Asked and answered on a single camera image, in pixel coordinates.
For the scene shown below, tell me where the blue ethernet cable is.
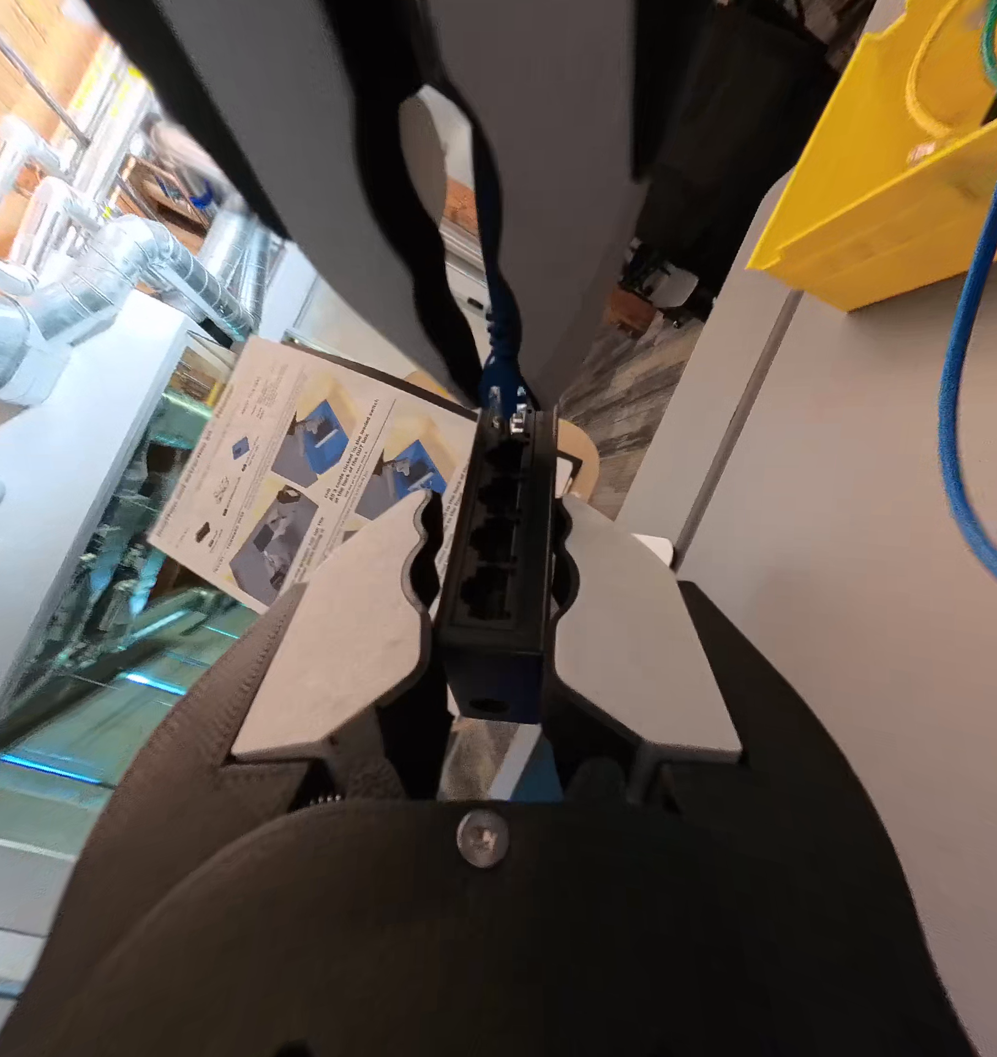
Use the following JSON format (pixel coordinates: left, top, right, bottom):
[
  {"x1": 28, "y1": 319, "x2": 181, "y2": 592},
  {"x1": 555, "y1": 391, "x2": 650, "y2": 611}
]
[{"x1": 467, "y1": 66, "x2": 997, "y2": 601}]

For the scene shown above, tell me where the black network switch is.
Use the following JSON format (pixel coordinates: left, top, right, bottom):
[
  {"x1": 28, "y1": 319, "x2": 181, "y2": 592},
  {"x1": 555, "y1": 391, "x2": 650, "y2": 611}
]
[{"x1": 431, "y1": 405, "x2": 563, "y2": 728}]

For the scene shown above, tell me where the yellow plastic bin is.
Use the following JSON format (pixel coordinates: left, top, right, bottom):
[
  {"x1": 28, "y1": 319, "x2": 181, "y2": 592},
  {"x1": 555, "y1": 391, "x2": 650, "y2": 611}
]
[{"x1": 746, "y1": 0, "x2": 997, "y2": 313}]

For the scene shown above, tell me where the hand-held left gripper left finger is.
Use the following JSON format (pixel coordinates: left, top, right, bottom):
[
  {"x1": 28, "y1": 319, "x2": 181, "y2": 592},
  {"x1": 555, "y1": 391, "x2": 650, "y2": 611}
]
[{"x1": 230, "y1": 489, "x2": 456, "y2": 761}]

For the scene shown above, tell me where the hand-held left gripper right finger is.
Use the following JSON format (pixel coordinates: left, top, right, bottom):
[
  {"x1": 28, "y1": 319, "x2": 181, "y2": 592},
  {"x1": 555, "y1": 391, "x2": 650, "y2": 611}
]
[{"x1": 538, "y1": 495, "x2": 746, "y2": 765}]

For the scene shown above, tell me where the silver ventilation duct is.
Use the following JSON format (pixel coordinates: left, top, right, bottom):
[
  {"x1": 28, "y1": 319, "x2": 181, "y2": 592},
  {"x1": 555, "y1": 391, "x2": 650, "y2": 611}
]
[{"x1": 0, "y1": 116, "x2": 286, "y2": 406}]

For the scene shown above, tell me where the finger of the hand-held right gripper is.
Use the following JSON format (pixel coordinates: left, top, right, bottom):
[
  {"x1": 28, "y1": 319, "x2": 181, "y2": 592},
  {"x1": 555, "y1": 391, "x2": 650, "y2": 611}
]
[
  {"x1": 158, "y1": 0, "x2": 484, "y2": 399},
  {"x1": 424, "y1": 0, "x2": 640, "y2": 407}
]

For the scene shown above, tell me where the instruction poster stand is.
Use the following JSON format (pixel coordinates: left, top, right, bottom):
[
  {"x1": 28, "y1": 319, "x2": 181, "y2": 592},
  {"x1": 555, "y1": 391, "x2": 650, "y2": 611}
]
[{"x1": 145, "y1": 334, "x2": 678, "y2": 618}]

